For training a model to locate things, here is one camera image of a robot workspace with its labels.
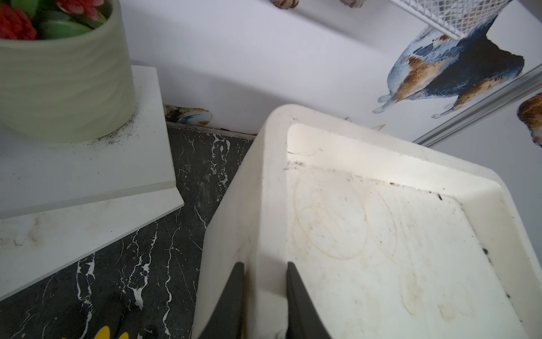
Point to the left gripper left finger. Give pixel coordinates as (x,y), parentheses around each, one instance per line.
(226,321)

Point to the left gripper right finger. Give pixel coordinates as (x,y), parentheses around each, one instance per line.
(303,319)

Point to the white drawer cabinet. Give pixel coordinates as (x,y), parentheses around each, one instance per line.
(391,239)

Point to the yellow work glove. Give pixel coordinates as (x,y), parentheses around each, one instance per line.
(106,333)

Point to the white stepped display shelf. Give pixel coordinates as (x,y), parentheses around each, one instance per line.
(63,202)

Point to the green pot red flowers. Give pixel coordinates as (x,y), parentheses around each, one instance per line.
(69,89)

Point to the white wire wall basket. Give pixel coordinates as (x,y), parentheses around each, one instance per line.
(455,18)

